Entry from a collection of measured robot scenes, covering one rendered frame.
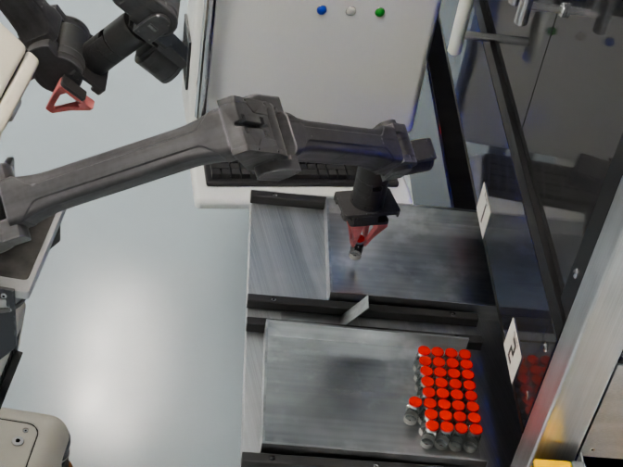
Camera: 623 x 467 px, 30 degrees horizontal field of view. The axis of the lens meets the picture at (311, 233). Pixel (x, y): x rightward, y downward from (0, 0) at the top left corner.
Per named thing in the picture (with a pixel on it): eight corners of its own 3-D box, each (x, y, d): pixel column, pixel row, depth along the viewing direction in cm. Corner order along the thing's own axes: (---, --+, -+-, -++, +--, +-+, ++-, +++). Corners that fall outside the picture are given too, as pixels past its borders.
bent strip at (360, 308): (362, 320, 199) (368, 295, 195) (363, 332, 196) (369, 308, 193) (281, 312, 197) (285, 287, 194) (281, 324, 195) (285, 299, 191)
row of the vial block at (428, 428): (425, 364, 192) (430, 346, 189) (434, 450, 179) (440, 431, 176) (412, 363, 192) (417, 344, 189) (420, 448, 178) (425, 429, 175)
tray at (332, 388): (464, 351, 196) (468, 337, 194) (482, 475, 176) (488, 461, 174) (263, 334, 193) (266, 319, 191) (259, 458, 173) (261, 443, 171)
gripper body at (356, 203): (399, 219, 200) (407, 185, 195) (343, 223, 197) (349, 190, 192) (387, 195, 204) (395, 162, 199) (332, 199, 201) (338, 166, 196)
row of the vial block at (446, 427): (438, 366, 193) (443, 347, 190) (449, 451, 179) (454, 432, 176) (425, 364, 192) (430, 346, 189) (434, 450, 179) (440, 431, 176)
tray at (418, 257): (499, 227, 223) (502, 213, 221) (519, 322, 203) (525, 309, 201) (324, 211, 220) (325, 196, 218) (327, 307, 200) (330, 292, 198)
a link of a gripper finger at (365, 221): (381, 256, 204) (391, 215, 198) (343, 258, 202) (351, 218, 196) (369, 230, 209) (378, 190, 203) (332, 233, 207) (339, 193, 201)
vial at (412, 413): (416, 415, 184) (422, 396, 181) (417, 426, 182) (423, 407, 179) (402, 414, 183) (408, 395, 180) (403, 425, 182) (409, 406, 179)
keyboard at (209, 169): (384, 147, 252) (386, 138, 250) (398, 187, 241) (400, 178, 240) (199, 145, 243) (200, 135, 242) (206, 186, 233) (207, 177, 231)
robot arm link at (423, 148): (380, 120, 186) (397, 170, 184) (441, 109, 191) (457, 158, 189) (351, 145, 197) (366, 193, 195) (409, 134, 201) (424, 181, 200)
